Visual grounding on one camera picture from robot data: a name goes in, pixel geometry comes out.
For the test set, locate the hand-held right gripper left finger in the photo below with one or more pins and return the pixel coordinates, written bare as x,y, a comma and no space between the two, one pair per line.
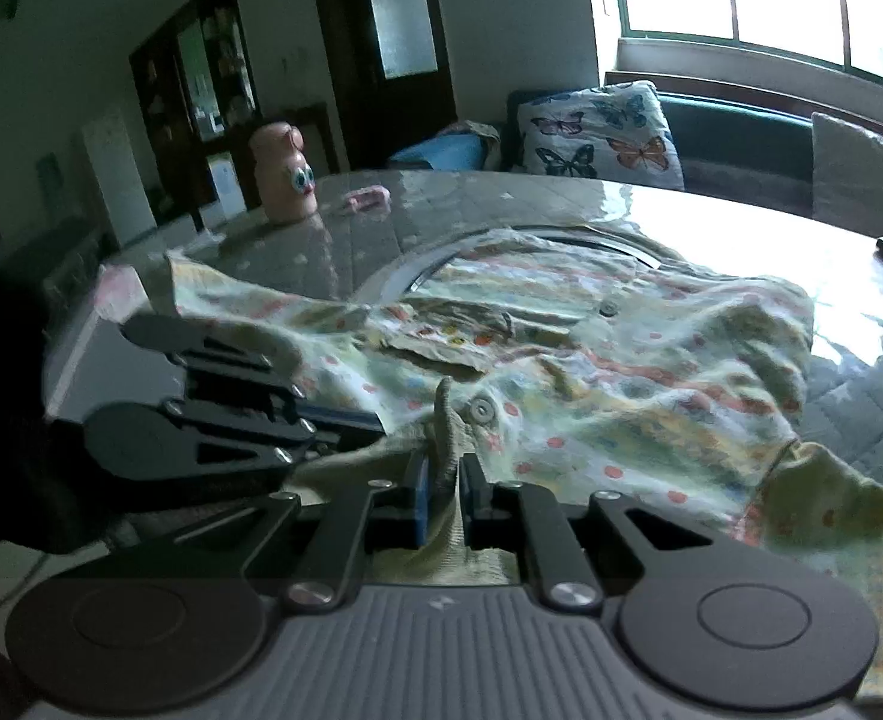
416,499

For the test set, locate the dark wooden display cabinet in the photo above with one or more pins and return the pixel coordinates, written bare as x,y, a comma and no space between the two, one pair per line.
163,90

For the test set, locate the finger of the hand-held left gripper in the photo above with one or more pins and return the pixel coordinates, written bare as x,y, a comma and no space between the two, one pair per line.
246,382
261,439

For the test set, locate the white pillow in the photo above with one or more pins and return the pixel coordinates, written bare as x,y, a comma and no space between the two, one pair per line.
865,176

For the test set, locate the blue cloth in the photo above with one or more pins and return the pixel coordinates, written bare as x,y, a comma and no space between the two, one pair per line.
437,154

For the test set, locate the dark wooden door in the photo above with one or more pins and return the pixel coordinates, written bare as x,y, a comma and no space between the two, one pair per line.
351,52

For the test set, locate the pink toy with googly eyes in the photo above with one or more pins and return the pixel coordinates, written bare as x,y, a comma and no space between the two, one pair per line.
280,161

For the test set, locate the round metal-rimmed table inset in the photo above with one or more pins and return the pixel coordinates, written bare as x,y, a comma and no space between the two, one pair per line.
404,274

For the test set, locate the butterfly print pillow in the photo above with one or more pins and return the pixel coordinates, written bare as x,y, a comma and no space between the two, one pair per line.
599,135

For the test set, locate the teal sofa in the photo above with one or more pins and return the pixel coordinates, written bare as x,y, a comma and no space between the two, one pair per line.
741,142

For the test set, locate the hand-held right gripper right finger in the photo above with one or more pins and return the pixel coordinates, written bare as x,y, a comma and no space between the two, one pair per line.
475,499

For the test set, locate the small pink object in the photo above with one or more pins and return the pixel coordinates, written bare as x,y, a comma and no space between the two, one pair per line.
366,199

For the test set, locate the dark wooden chair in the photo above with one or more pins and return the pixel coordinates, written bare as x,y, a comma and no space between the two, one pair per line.
329,135

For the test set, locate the white refrigerator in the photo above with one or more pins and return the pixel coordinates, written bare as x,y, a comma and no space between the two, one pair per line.
118,172

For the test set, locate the patterned pastel baby garment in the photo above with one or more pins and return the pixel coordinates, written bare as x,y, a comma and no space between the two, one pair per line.
636,390

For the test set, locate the beige crumpled cloth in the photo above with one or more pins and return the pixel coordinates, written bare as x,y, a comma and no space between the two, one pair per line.
479,133

